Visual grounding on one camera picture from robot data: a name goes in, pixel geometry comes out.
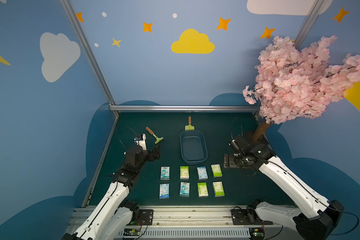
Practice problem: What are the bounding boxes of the teal red patterned tissue pack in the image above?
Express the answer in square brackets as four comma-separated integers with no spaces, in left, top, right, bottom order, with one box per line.
[160,167,170,180]

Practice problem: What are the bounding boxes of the blue star tissue pack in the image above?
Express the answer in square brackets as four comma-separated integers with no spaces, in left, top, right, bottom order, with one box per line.
[197,167,208,180]

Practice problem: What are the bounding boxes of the green white tissue pack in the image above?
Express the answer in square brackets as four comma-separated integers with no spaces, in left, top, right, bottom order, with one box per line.
[180,166,190,180]

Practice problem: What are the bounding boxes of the blue white tissue pack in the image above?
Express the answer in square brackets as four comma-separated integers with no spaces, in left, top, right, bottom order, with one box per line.
[159,184,170,199]

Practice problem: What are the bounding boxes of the white teal tissue pack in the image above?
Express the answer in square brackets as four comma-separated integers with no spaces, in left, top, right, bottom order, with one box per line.
[179,182,190,197]

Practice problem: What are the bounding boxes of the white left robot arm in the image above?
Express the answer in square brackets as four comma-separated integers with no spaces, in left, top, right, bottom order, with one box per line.
[62,134,160,240]

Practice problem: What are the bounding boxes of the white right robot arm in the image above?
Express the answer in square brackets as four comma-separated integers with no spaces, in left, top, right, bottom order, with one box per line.
[225,135,344,240]

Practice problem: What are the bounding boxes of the blue plastic storage box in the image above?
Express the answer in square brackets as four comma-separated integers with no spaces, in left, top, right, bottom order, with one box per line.
[180,130,208,165]

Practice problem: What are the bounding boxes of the right green circuit board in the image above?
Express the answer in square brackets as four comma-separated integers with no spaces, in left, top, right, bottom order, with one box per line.
[249,228,265,240]

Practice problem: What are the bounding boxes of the green circuit board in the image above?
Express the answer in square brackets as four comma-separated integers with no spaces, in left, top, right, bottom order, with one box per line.
[123,228,141,238]
[249,228,265,240]

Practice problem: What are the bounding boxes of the left green circuit board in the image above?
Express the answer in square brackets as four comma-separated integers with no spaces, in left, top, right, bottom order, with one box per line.
[123,228,141,238]

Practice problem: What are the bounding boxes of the pink artificial blossom tree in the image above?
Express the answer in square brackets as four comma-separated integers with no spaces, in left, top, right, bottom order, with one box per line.
[243,36,360,141]

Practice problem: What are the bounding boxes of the green garden trowel wooden handle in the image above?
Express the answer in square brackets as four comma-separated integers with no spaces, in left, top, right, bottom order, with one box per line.
[185,116,195,131]

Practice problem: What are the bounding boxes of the aluminium back frame rail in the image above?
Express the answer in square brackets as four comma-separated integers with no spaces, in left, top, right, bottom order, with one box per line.
[110,105,260,113]

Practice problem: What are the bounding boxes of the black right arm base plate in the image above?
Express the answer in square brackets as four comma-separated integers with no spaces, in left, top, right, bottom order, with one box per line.
[231,207,273,226]

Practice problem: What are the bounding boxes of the left floor frame rail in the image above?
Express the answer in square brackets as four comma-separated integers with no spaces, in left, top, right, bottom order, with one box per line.
[81,115,119,208]

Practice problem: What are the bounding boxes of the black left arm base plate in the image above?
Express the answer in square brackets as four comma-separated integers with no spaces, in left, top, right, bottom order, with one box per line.
[130,209,154,226]

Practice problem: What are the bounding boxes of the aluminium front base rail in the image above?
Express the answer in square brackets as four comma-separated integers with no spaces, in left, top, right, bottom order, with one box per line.
[61,205,323,240]

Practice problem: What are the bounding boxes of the aluminium right corner post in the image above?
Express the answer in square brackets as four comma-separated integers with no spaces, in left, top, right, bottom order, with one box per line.
[294,0,325,49]

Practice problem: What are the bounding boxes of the aluminium corner post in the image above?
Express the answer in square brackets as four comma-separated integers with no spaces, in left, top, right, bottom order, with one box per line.
[294,0,325,49]
[60,0,119,118]

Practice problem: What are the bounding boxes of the aluminium left corner post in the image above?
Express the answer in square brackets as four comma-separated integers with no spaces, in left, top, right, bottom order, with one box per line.
[60,0,119,118]

